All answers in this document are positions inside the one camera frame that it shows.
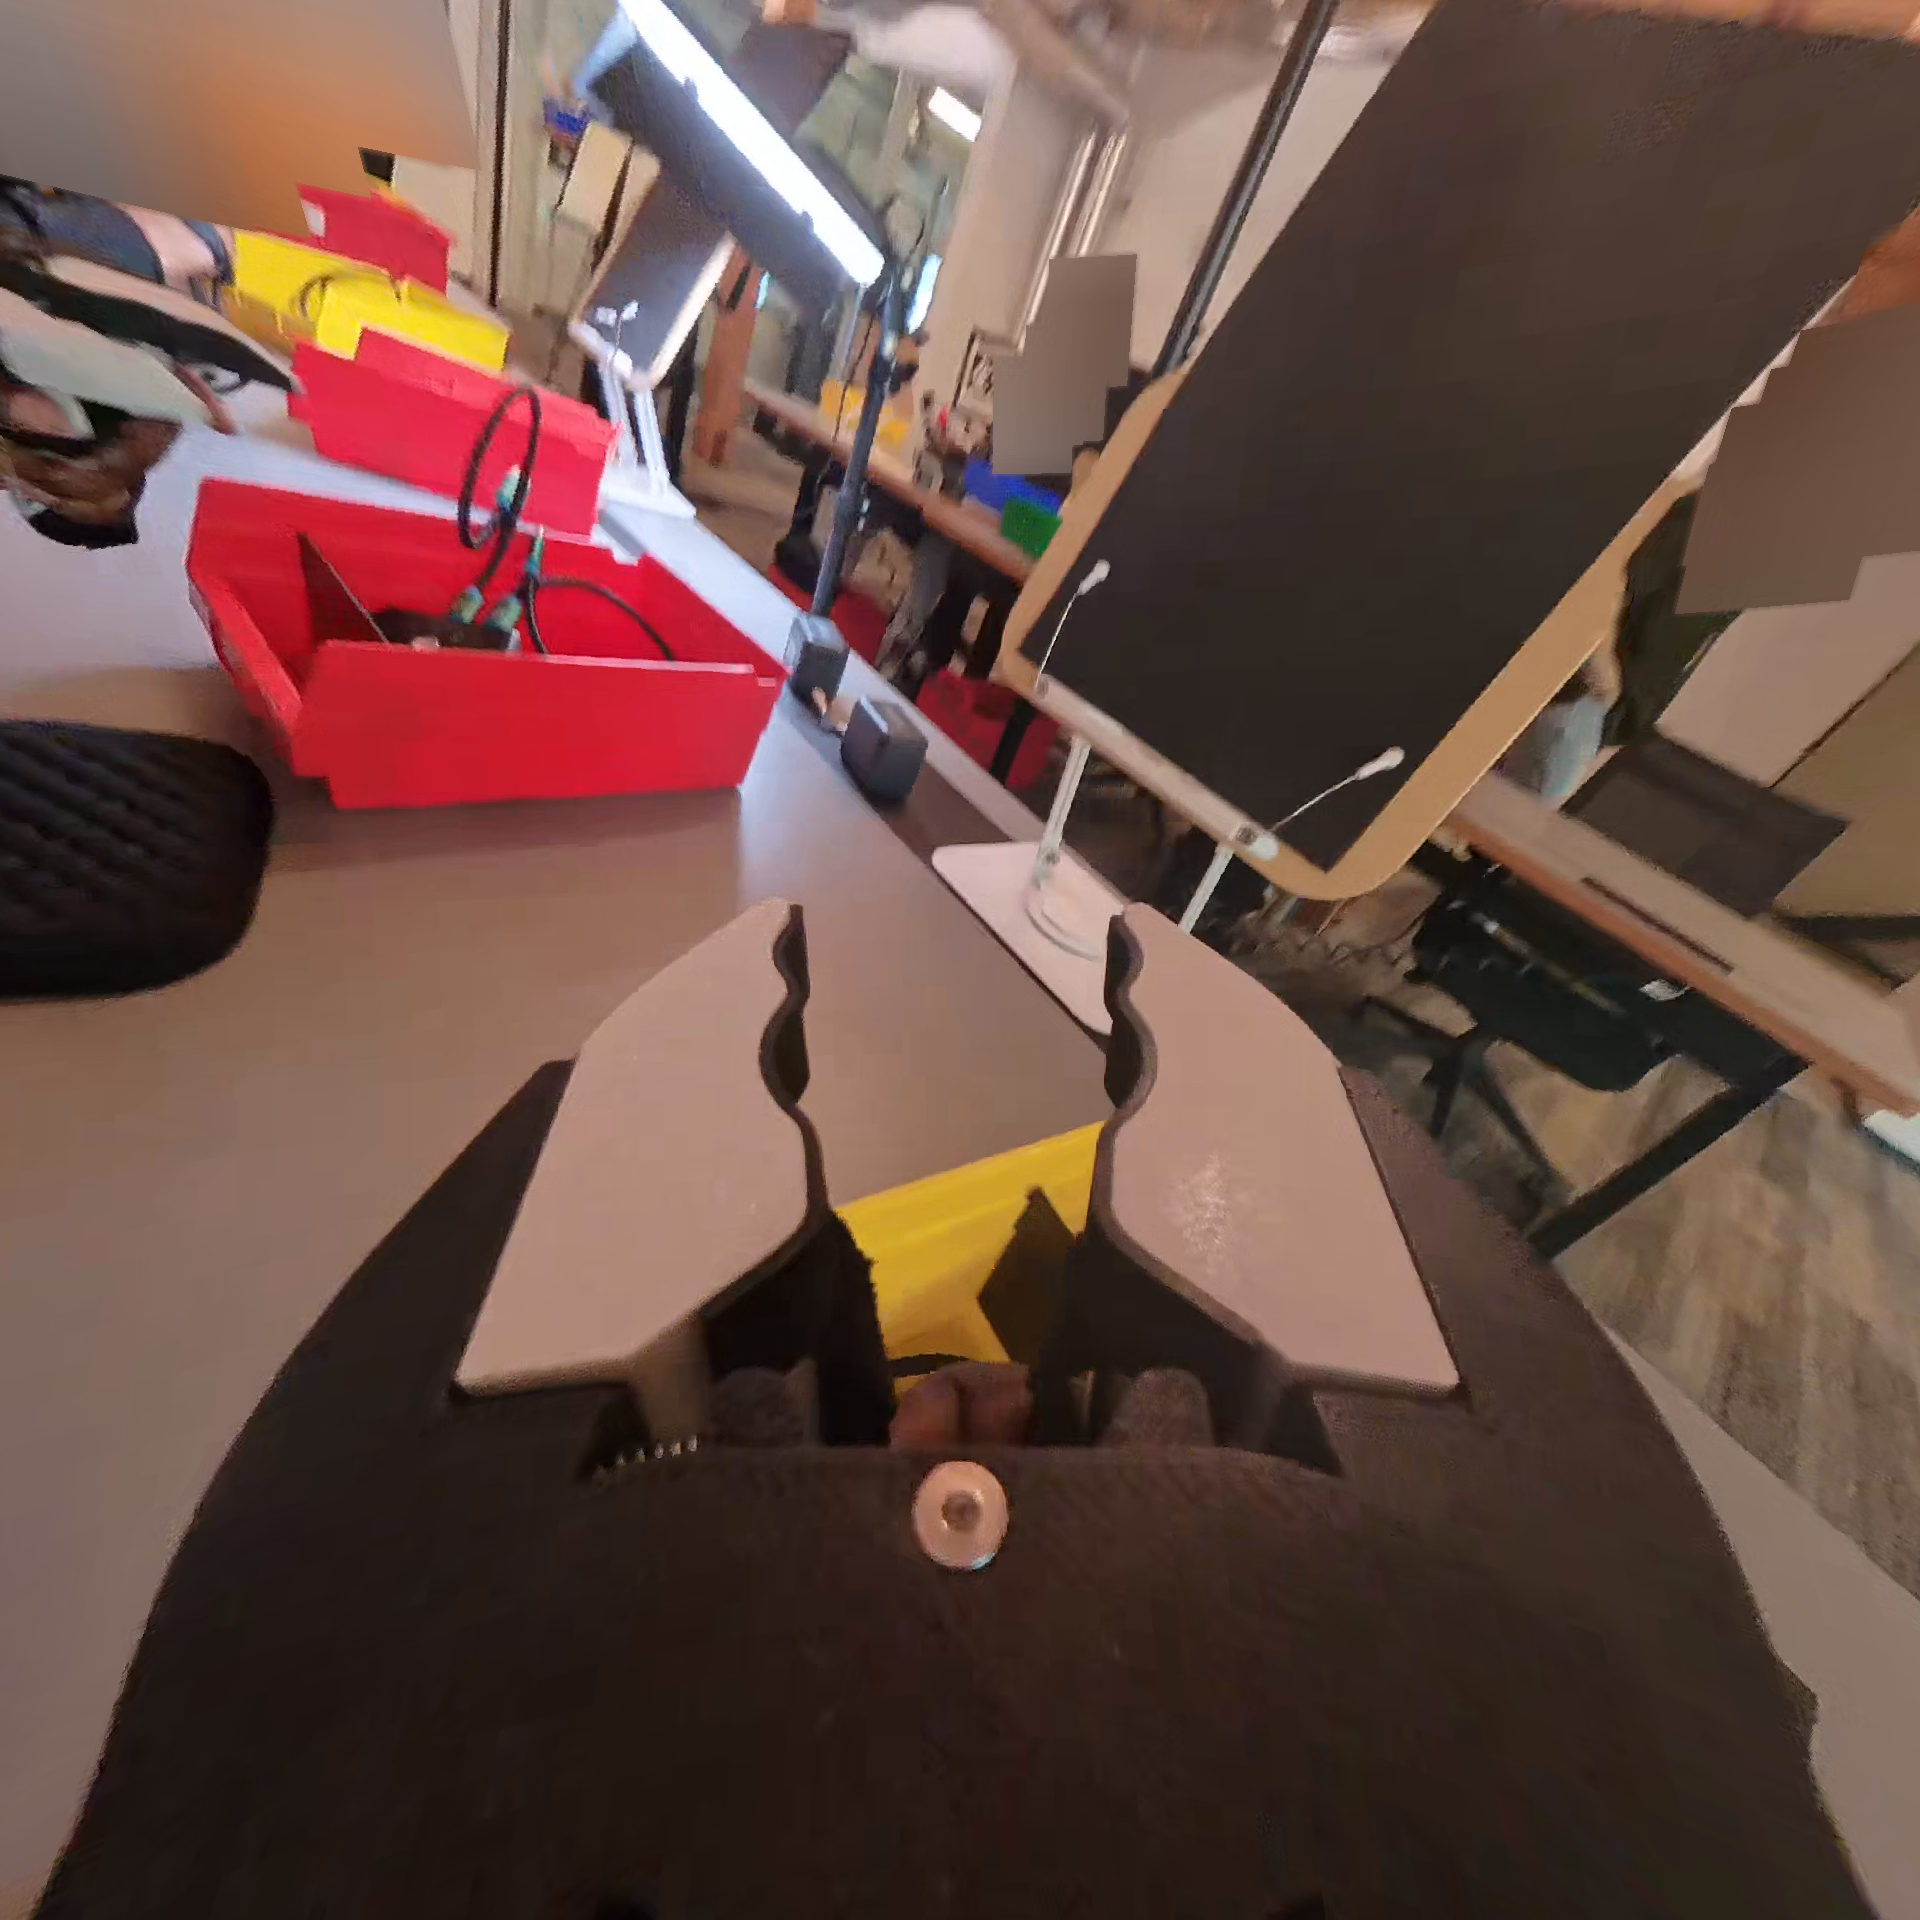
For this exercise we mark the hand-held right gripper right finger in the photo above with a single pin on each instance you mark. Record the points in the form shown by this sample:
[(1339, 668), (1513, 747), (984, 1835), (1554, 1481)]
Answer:
[(1261, 1198)]

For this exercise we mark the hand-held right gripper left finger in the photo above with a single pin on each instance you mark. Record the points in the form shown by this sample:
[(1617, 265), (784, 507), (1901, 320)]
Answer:
[(644, 1186)]

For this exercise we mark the large yellow plastic bin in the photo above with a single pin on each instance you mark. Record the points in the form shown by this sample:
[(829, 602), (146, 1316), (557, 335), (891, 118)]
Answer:
[(931, 1244)]

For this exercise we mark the person's right hand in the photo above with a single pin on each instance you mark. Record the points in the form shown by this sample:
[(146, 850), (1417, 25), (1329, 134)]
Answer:
[(962, 1413)]

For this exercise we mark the black bin divider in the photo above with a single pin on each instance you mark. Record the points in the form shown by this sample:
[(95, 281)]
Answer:
[(1027, 1275), (337, 598)]

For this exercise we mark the brown wooden desk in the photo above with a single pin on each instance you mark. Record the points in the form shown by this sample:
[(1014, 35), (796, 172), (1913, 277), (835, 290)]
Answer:
[(1725, 933), (931, 495)]

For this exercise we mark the black padded chair armrest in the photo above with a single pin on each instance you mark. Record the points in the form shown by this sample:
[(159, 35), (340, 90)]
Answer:
[(107, 858)]

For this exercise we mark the small green bin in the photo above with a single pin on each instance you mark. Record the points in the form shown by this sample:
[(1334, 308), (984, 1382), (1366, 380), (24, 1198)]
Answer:
[(1036, 528)]

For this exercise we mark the small blue bin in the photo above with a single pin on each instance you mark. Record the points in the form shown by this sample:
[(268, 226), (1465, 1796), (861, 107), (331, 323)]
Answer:
[(1014, 484)]

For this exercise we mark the black panel on white stand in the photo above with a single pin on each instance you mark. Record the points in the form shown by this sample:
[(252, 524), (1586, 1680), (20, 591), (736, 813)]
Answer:
[(1426, 452), (654, 293)]

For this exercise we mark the black floor lamp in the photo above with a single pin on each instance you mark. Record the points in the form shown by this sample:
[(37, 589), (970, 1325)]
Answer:
[(1244, 180)]

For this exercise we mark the led light panel on stand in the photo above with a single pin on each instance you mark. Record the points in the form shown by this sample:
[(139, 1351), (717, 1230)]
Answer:
[(750, 134)]

